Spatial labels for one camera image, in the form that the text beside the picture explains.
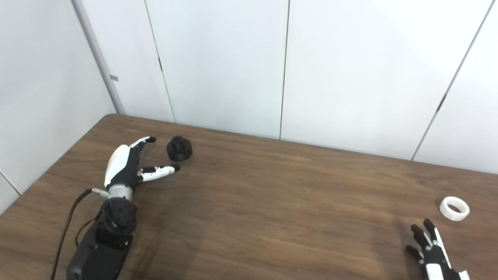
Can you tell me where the round black plastic part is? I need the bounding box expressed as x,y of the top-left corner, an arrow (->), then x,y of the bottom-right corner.
166,136 -> 193,161

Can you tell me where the white plastic ring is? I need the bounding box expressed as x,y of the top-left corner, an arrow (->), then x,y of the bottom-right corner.
440,196 -> 470,221

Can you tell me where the grey wall corner post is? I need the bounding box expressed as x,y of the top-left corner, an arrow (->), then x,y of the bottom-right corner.
71,0 -> 126,115

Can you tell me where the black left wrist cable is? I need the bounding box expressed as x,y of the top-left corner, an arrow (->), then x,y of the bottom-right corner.
51,188 -> 109,280

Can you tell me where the white and black left hand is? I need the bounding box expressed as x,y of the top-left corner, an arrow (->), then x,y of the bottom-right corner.
103,136 -> 181,191

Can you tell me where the white and black right hand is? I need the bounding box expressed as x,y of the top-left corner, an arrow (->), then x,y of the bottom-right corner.
405,219 -> 471,280

